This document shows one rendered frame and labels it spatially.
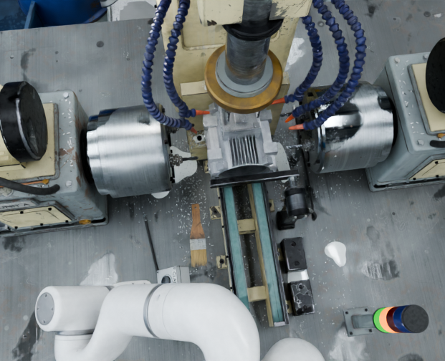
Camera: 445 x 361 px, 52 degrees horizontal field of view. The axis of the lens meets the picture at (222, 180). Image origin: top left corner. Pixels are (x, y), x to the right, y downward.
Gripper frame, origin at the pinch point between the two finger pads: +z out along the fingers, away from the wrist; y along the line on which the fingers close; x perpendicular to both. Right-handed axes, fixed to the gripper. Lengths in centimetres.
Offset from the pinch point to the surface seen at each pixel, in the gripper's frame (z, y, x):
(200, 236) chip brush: 28.9, 20.4, 8.3
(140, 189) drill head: 0.0, 30.3, 3.8
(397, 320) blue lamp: 25, -11, -48
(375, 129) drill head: 32, 36, -52
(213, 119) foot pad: 12, 48, -14
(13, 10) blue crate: 35, 181, 130
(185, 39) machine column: -2, 65, -19
